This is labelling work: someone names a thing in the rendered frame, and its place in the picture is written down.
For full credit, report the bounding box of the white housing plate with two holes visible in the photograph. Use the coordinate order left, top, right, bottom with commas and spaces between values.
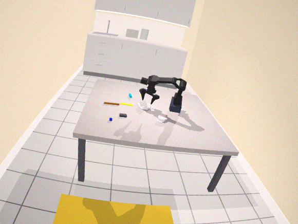
158, 115, 167, 120

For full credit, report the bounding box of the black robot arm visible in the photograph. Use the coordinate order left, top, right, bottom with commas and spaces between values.
140, 75, 187, 106

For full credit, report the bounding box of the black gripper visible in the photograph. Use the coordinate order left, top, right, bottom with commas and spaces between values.
139, 86, 160, 105

